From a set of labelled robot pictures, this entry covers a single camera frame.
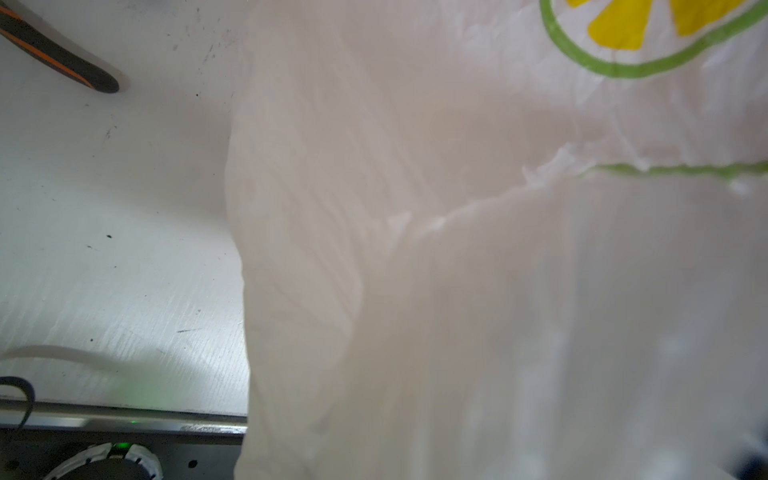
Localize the white printed plastic bag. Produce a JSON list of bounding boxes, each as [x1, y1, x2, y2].
[[226, 1, 767, 479]]

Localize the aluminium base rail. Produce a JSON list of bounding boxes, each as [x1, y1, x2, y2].
[[1, 400, 246, 479]]

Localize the orange black pliers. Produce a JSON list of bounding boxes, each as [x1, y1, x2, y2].
[[1, 2, 120, 94]]

